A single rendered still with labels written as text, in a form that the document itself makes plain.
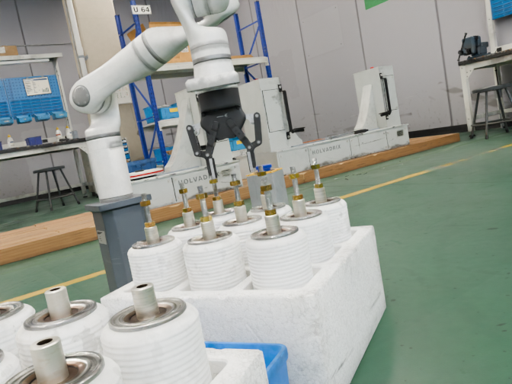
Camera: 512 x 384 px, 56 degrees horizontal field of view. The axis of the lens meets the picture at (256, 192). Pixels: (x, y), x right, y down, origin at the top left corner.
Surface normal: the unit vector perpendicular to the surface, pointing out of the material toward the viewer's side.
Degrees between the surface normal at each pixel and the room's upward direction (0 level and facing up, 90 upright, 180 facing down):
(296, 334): 90
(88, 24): 90
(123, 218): 90
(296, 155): 90
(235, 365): 0
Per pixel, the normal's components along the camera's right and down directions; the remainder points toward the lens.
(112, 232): -0.18, 0.14
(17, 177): 0.57, 0.00
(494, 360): -0.18, -0.98
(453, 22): -0.80, 0.22
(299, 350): -0.43, 0.18
